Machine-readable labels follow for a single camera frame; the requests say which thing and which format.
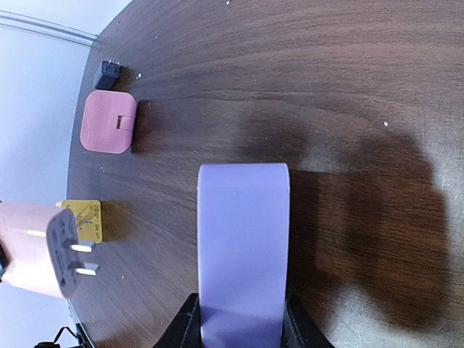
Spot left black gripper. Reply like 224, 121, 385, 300
0, 246, 9, 282

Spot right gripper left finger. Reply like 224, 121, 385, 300
154, 293, 202, 348

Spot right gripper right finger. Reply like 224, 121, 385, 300
280, 289, 334, 348

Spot pink charger plug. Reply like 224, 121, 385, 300
1, 202, 99, 299

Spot yellow cube adapter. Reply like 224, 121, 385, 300
56, 199, 103, 244

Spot purple power strip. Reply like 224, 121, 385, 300
197, 163, 290, 347

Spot grey charger plug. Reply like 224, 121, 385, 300
94, 60, 121, 91

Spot pink flat adapter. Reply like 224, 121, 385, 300
80, 90, 137, 154

